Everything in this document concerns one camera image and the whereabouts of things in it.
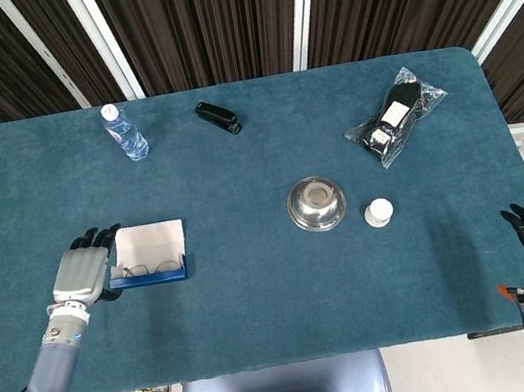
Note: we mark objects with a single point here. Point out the plastic bag of black socks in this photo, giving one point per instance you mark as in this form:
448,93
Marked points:
393,119

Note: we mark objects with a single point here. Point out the teal table cloth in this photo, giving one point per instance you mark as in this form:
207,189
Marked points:
260,298

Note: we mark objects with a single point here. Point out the white narrow pillar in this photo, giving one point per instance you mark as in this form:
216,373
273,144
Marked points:
43,51

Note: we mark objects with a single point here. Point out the white pillar with grey edge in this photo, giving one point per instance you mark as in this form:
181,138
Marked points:
304,5

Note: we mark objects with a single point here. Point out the clear plastic water bottle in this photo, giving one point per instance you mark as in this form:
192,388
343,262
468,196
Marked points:
126,133

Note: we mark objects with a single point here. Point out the blue glasses case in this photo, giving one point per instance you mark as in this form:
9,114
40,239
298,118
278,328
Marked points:
150,241

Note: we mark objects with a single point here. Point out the white wide pillar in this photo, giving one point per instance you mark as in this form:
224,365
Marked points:
105,41

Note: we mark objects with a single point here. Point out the upturned stainless steel bowl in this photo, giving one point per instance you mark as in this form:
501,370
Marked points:
317,206

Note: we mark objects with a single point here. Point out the small white jar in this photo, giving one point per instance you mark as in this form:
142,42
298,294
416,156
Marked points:
379,212

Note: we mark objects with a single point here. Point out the eyeglasses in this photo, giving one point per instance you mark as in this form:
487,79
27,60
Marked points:
168,263

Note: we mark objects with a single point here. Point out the dark brown curtain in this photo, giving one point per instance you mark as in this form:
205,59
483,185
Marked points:
209,12

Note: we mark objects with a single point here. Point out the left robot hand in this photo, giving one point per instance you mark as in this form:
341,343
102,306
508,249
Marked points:
80,274

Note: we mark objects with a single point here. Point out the black stapler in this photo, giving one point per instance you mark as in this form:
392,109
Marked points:
218,115

